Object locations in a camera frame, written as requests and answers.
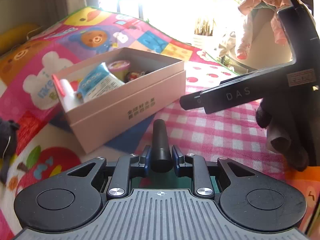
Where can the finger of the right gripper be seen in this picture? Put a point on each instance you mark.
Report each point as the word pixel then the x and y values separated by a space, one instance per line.
pixel 191 101
pixel 226 95

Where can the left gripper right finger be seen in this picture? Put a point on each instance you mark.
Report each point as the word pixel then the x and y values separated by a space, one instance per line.
pixel 194 167

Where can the gloved right hand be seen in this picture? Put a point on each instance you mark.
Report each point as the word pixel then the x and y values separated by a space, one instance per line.
pixel 275 116

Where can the black plush toy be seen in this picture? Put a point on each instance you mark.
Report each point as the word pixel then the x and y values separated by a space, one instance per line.
pixel 8 145

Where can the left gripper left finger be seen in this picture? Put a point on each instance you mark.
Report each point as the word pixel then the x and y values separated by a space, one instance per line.
pixel 124 170

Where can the white foam rocket toy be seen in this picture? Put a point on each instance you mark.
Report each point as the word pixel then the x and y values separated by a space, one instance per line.
pixel 64 90

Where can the small cartoon boy figurine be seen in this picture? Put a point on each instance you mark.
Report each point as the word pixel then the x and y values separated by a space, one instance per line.
pixel 132 75

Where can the toy pudding cake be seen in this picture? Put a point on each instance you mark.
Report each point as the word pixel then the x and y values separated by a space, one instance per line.
pixel 119 69

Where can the pink cardboard box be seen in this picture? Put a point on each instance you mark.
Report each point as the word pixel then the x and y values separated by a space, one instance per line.
pixel 102 119

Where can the potted palm plant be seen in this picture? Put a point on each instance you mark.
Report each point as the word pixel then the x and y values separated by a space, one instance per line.
pixel 213 17

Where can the black cylinder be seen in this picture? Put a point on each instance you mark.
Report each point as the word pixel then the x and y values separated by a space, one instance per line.
pixel 161 160

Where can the chair with pink clothes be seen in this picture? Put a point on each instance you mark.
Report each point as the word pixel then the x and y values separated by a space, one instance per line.
pixel 256 39

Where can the colourful cartoon play mat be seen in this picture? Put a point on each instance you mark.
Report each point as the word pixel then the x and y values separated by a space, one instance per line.
pixel 55 190

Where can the yellow pillow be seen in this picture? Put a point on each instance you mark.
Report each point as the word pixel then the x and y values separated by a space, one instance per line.
pixel 16 36

